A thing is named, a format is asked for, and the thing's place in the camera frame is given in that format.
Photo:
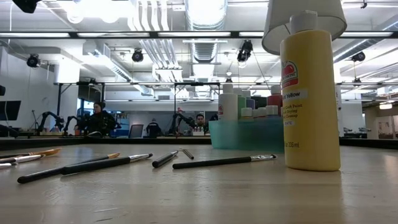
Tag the white paint bottle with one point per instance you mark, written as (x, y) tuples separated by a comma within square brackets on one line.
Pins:
[(228, 105)]

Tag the black ceiling-hung camera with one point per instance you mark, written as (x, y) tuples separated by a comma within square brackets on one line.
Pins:
[(359, 56), (245, 49), (137, 56), (32, 60)]

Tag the long paintbrush silver ferrule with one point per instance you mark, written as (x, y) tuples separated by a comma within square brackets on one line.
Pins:
[(217, 161)]

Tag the white shade table lamp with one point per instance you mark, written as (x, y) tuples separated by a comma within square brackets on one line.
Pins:
[(329, 18)]

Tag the teal translucent plastic bin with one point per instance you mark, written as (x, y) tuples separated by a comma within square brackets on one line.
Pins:
[(242, 137)]

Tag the silver ventilation duct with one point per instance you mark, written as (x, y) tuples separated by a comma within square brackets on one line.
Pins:
[(205, 18)]

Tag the black paintbrush silver ferrule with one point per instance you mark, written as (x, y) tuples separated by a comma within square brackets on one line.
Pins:
[(99, 164)]

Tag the large plain green paint bottle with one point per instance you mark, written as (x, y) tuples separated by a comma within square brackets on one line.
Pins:
[(242, 107)]

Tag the fan paintbrush orange bristles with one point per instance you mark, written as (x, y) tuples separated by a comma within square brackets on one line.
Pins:
[(186, 153)]

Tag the grey office chair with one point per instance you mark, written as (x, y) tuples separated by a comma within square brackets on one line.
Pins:
[(136, 130)]

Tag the black wall monitor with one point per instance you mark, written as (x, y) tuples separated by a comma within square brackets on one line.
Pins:
[(9, 110)]

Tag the yellow apple-label paint bottle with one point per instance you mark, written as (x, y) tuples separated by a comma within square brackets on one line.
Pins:
[(311, 124)]

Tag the black background robot arm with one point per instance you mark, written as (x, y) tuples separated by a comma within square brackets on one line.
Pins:
[(49, 114), (183, 119), (70, 119)]

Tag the thin paintbrush yellow tip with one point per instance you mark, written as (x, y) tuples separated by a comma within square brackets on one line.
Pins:
[(37, 176)]

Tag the short black paintbrush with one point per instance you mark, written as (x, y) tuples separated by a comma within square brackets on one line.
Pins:
[(163, 160)]

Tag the large purple-blue paint bottle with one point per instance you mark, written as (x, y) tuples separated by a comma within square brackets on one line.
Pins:
[(251, 103)]

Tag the thin dark paintbrush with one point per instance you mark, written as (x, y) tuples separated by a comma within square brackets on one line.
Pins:
[(7, 165), (28, 158)]

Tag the white cylindrical column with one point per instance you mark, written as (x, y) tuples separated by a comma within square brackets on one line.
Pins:
[(338, 105)]

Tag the large pink paint bottle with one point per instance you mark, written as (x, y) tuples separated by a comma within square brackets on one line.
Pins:
[(275, 99)]

